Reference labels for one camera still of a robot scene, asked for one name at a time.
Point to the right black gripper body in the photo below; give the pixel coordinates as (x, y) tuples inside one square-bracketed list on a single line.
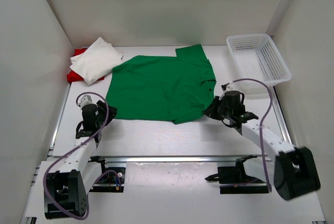
[(227, 112)]

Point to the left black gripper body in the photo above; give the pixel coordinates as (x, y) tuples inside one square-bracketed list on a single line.
[(102, 113)]

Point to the green t shirt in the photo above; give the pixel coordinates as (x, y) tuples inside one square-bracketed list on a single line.
[(176, 89)]

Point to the red t shirt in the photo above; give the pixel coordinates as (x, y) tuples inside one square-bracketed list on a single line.
[(72, 76)]

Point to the white t shirt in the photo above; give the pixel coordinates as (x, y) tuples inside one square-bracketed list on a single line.
[(96, 61)]

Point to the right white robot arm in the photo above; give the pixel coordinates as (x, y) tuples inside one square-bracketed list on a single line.
[(291, 170)]

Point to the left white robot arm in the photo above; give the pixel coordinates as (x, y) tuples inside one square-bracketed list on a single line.
[(66, 189)]

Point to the white plastic basket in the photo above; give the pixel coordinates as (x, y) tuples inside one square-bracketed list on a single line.
[(256, 56)]

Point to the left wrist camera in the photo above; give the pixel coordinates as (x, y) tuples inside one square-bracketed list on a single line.
[(85, 100)]

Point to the aluminium table rail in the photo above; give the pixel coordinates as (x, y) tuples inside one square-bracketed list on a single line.
[(169, 159)]

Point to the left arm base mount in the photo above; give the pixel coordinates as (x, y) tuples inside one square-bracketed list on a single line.
[(114, 181)]

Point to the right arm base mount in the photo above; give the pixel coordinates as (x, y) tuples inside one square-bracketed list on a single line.
[(237, 179)]

